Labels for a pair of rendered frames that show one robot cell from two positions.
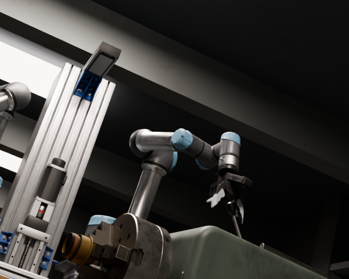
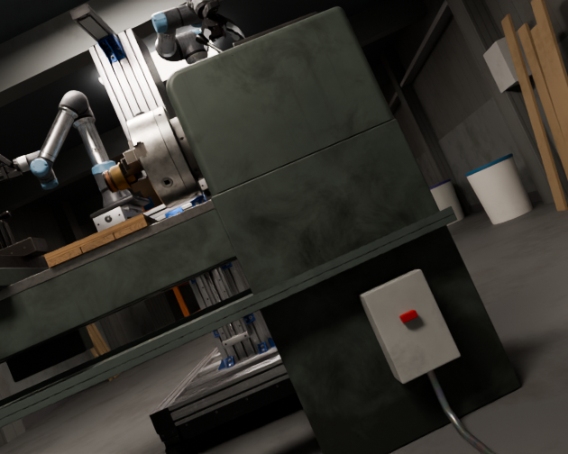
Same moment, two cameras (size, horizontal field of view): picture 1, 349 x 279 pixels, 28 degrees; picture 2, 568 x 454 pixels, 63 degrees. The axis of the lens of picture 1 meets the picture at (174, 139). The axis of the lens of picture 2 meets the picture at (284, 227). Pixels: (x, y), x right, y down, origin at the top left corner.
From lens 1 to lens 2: 1.05 m
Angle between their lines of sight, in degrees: 27
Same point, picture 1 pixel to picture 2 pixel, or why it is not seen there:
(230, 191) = (214, 23)
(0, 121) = (86, 127)
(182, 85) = not seen: outside the picture
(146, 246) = (142, 135)
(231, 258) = (207, 81)
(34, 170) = not seen: hidden behind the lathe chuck
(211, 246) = (181, 88)
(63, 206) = not seen: hidden behind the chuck
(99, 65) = (94, 29)
